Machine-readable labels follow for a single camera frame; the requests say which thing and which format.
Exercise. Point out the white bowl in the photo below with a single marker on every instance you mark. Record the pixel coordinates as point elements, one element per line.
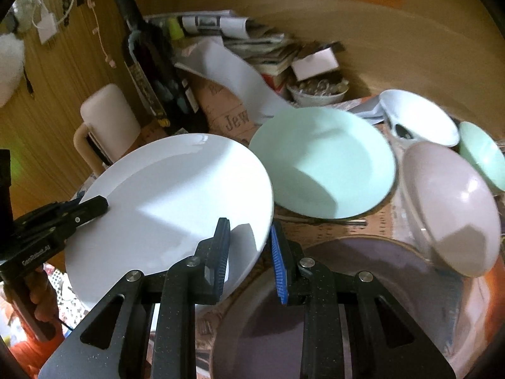
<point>418,110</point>

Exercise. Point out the mint green plate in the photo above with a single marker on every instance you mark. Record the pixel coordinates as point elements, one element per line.
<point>323,158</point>

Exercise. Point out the purple plate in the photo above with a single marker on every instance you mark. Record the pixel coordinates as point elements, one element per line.
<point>252,343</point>

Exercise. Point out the small bowl of beads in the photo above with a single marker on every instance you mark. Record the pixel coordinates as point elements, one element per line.
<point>315,96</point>

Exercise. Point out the orange garment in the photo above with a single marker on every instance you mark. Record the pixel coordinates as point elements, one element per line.
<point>23,347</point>

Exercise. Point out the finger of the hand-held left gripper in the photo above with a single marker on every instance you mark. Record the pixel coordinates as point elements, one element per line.
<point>92,207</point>

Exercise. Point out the stack of books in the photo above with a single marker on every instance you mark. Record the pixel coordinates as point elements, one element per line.
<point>268,55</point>

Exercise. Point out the pale pink mug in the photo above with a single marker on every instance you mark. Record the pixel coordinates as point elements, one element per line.
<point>108,114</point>

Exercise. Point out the dark wine bottle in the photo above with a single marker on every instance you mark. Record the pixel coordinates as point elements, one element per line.
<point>158,75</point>

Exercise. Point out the newspaper print tablecloth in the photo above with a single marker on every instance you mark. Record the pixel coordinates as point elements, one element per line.
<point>232,118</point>

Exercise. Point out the polka dot cloth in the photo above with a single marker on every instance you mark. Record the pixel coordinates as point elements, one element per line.
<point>67,300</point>

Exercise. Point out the white charger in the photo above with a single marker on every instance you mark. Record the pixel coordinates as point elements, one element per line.
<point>47,27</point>

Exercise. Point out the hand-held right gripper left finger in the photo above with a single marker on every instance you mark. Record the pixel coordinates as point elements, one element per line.
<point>224,252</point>

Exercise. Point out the white plate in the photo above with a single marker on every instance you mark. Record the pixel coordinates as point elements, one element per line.
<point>165,189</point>

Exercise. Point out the person's left hand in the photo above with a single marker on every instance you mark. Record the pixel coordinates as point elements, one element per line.
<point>43,304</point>

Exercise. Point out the orange cloth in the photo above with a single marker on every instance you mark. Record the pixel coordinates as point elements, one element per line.
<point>489,288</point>

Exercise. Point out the pink bowl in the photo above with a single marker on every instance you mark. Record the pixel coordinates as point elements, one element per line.
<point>446,197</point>

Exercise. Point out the white card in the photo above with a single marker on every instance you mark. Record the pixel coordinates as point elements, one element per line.
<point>315,63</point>

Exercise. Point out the white plush toy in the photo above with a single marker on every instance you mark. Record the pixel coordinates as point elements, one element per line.
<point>23,12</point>

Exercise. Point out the white paper sheet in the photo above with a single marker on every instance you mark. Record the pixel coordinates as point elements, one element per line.
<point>232,71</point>

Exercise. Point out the white fluffy pom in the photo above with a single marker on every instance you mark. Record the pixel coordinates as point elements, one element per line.
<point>10,67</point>

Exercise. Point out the mint green bowl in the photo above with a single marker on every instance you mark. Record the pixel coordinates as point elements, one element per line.
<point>481,150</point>

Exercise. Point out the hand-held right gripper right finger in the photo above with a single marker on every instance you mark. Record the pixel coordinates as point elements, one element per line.
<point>278,268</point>

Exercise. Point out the yellow-green marker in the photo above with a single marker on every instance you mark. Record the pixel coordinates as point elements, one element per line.
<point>175,27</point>

